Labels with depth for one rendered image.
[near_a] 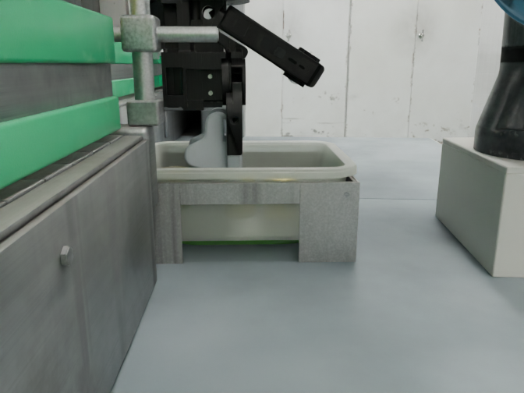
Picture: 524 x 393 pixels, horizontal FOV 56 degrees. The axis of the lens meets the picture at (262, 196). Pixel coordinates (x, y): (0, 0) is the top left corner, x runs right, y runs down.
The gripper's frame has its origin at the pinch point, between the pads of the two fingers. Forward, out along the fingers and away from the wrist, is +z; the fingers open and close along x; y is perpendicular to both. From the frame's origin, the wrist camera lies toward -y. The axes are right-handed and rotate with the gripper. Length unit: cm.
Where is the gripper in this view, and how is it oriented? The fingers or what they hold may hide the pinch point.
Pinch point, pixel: (237, 183)
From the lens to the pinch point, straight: 54.1
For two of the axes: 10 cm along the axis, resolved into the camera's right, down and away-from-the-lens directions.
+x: 0.6, 2.6, -9.6
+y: -10.0, 0.1, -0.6
